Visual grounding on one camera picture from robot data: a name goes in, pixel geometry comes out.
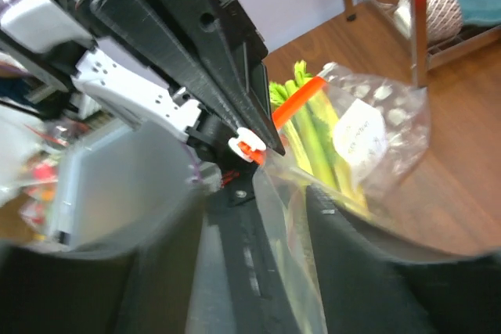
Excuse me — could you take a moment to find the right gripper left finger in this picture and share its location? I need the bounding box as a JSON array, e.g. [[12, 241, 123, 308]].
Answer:
[[1, 189, 204, 333]]

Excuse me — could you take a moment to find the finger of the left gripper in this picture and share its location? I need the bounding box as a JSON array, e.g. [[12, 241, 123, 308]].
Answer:
[[88, 0, 283, 155]]

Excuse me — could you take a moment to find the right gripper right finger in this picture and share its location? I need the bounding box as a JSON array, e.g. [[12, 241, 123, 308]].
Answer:
[[306, 185, 500, 333]]

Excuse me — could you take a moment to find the clear orange zip top bag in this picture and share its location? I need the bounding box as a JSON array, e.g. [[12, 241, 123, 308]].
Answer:
[[229, 63, 431, 333]]

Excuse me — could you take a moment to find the green toy vegetable stick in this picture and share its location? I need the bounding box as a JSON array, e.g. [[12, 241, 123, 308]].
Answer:
[[269, 60, 370, 218]]

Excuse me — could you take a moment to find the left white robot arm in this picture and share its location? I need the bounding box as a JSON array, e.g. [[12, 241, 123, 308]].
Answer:
[[1, 0, 283, 163]]

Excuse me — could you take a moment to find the metal dish rack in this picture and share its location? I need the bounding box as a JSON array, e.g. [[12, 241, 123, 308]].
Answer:
[[343, 0, 500, 87]]

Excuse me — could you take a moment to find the grey patterned white bowl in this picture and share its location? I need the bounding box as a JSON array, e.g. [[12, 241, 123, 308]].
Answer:
[[394, 0, 463, 45]]

